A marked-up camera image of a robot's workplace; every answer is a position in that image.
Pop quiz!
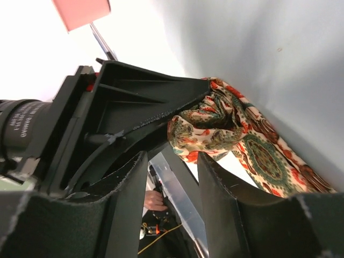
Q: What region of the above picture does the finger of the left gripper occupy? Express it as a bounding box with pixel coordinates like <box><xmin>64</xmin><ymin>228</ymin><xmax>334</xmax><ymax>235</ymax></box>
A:
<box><xmin>64</xmin><ymin>61</ymin><xmax>210</xmax><ymax>194</ymax></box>

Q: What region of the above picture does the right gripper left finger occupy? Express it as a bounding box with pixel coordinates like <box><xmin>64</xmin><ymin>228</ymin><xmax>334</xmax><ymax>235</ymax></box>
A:
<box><xmin>1</xmin><ymin>152</ymin><xmax>148</xmax><ymax>257</ymax></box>

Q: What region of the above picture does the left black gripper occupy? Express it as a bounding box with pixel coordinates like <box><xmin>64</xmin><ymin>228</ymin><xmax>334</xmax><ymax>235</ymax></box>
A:
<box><xmin>1</xmin><ymin>66</ymin><xmax>97</xmax><ymax>194</ymax></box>

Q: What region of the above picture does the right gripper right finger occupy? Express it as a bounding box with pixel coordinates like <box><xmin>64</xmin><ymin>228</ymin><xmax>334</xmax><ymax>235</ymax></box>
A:
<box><xmin>197</xmin><ymin>153</ymin><xmax>343</xmax><ymax>257</ymax></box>

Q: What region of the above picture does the brown patterned long tie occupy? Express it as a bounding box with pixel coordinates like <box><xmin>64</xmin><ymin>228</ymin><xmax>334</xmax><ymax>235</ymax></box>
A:
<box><xmin>167</xmin><ymin>77</ymin><xmax>336</xmax><ymax>198</ymax></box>

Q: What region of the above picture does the person's hand in background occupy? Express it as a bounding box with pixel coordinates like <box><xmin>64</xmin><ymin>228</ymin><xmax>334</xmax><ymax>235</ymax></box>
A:
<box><xmin>144</xmin><ymin>190</ymin><xmax>167</xmax><ymax>211</ymax></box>

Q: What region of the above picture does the pink compartment tray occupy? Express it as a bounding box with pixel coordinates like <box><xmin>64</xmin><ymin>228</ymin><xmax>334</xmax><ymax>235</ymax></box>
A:
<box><xmin>52</xmin><ymin>0</ymin><xmax>111</xmax><ymax>32</ymax></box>

